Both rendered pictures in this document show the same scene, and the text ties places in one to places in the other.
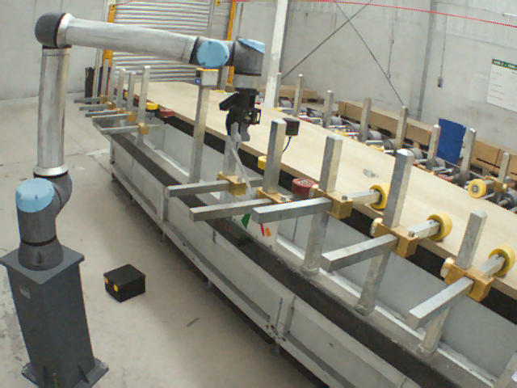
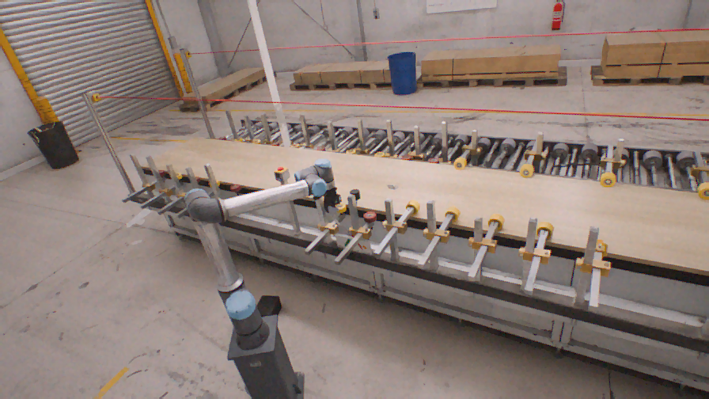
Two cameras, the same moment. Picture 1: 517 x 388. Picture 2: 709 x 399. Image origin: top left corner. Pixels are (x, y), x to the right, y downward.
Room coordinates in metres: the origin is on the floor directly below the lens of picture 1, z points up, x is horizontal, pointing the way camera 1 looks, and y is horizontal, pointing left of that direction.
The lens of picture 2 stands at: (-0.56, 0.55, 2.27)
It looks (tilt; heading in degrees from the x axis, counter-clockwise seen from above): 31 degrees down; 343
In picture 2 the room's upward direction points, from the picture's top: 10 degrees counter-clockwise
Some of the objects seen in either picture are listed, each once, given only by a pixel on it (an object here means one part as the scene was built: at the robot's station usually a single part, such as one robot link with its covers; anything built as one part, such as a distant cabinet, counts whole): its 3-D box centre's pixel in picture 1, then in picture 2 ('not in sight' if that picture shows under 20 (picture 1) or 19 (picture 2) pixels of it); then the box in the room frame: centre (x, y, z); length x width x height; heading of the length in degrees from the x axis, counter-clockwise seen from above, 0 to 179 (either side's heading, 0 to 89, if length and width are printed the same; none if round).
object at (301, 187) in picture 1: (301, 196); (370, 222); (1.41, -0.15, 0.85); 0.08 x 0.08 x 0.11
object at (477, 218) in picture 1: (448, 301); (477, 254); (0.78, -0.49, 0.87); 0.04 x 0.04 x 0.48; 38
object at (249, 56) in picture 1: (249, 56); (324, 170); (1.39, 0.09, 1.31); 0.10 x 0.09 x 0.12; 99
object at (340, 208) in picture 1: (329, 200); (395, 226); (1.15, -0.20, 0.95); 0.14 x 0.06 x 0.05; 38
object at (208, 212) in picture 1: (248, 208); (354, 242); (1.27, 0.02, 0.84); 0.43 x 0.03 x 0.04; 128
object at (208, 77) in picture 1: (206, 78); (282, 174); (1.77, 0.28, 1.18); 0.07 x 0.07 x 0.08; 38
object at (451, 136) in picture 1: (449, 142); (403, 73); (6.33, -3.00, 0.36); 0.59 x 0.57 x 0.73; 133
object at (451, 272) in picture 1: (465, 278); (482, 244); (0.76, -0.51, 0.95); 0.14 x 0.06 x 0.05; 38
